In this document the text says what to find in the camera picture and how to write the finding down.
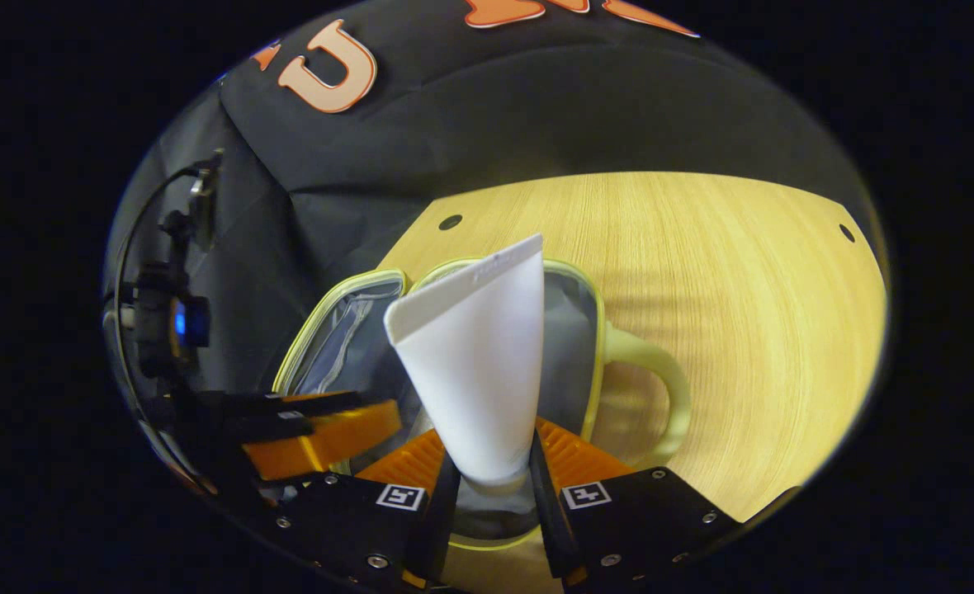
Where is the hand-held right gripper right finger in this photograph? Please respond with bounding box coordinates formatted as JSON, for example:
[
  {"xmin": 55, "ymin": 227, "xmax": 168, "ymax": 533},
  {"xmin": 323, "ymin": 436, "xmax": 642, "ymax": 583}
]
[{"xmin": 530, "ymin": 417, "xmax": 744, "ymax": 591}]

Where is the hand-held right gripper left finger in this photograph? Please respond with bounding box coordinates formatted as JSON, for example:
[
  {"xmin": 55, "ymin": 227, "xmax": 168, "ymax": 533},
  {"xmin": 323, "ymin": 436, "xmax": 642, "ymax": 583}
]
[{"xmin": 264, "ymin": 427, "xmax": 461, "ymax": 591}]

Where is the white squeeze tube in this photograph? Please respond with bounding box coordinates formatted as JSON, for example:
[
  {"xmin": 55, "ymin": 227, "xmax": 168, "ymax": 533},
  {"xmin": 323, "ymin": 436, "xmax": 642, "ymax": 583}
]
[{"xmin": 383, "ymin": 233, "xmax": 546, "ymax": 488}]

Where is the black backdrop cloth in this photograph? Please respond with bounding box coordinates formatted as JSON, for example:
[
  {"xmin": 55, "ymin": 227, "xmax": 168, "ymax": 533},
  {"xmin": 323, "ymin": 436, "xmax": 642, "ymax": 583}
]
[{"xmin": 107, "ymin": 0, "xmax": 868, "ymax": 397}]

